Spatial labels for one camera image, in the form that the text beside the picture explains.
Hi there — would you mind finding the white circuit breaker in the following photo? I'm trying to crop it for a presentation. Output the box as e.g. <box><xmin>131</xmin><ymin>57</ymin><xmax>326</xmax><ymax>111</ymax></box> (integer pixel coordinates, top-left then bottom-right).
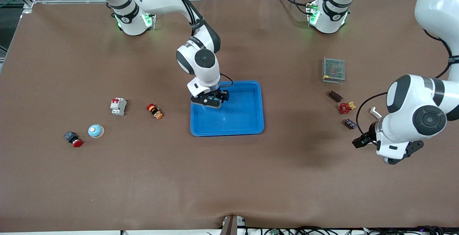
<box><xmin>110</xmin><ymin>98</ymin><xmax>127</xmax><ymax>116</ymax></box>

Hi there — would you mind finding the red orange emergency button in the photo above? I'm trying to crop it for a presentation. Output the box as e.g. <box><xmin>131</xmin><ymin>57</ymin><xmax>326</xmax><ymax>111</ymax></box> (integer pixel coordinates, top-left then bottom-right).
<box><xmin>146</xmin><ymin>103</ymin><xmax>163</xmax><ymax>120</ymax></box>

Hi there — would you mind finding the metal mesh power supply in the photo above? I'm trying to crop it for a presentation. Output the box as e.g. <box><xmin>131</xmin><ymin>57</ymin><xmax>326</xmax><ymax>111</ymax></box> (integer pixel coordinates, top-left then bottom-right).
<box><xmin>322</xmin><ymin>57</ymin><xmax>346</xmax><ymax>84</ymax></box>

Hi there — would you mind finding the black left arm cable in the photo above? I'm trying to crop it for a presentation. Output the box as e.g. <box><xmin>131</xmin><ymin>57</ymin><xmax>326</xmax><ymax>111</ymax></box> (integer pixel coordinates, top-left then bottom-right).
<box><xmin>356</xmin><ymin>29</ymin><xmax>453</xmax><ymax>146</ymax></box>

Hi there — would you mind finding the black cable bundle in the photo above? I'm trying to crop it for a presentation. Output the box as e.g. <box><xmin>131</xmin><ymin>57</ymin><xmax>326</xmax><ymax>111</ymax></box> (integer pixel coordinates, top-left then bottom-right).
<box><xmin>247</xmin><ymin>225</ymin><xmax>445</xmax><ymax>235</ymax></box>

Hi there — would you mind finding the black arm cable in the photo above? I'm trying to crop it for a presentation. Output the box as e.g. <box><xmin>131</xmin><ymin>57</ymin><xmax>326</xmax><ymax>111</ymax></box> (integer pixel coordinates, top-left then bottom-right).
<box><xmin>356</xmin><ymin>29</ymin><xmax>453</xmax><ymax>146</ymax></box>
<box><xmin>163</xmin><ymin>0</ymin><xmax>234</xmax><ymax>88</ymax></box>

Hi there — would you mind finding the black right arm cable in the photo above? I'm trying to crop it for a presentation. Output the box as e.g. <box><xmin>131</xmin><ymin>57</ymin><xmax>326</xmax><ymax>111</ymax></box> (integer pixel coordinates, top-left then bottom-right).
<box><xmin>163</xmin><ymin>0</ymin><xmax>234</xmax><ymax>88</ymax></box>

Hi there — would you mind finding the red mushroom push button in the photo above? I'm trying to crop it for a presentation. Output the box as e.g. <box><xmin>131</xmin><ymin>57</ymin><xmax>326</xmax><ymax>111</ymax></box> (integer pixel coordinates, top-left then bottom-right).
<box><xmin>64</xmin><ymin>131</ymin><xmax>84</xmax><ymax>148</ymax></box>

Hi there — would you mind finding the blue plastic tray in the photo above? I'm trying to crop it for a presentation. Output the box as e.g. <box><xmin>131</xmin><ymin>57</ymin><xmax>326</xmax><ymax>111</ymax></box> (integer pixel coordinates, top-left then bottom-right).
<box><xmin>190</xmin><ymin>81</ymin><xmax>265</xmax><ymax>137</ymax></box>

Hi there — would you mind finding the brown rectangular capacitor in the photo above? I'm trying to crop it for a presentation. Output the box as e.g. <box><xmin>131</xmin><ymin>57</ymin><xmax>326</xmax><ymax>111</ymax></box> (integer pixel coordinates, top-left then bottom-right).
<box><xmin>327</xmin><ymin>90</ymin><xmax>344</xmax><ymax>103</ymax></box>

